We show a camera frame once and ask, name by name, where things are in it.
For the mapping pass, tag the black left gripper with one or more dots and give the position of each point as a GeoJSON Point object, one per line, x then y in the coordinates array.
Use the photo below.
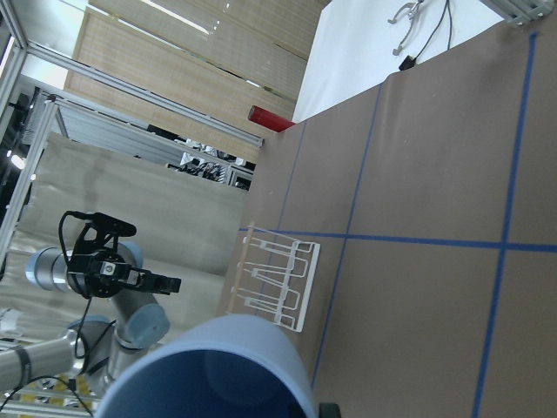
{"type": "Point", "coordinates": [104, 273]}

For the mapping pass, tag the light blue plastic cup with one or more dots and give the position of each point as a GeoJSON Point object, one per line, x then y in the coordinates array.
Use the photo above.
{"type": "Point", "coordinates": [238, 365]}

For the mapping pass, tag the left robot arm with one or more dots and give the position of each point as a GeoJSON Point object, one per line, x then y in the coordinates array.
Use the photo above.
{"type": "Point", "coordinates": [100, 351]}

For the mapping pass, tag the red cylinder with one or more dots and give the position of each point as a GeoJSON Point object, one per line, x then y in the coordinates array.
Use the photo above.
{"type": "Point", "coordinates": [268, 119]}

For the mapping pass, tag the small black device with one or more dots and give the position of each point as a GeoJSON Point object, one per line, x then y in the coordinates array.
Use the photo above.
{"type": "Point", "coordinates": [408, 63]}

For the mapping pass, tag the white wire cup holder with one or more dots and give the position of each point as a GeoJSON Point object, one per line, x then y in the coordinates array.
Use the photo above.
{"type": "Point", "coordinates": [273, 277]}

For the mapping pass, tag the aluminium frame post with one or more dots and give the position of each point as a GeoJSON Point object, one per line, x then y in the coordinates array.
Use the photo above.
{"type": "Point", "coordinates": [520, 12]}

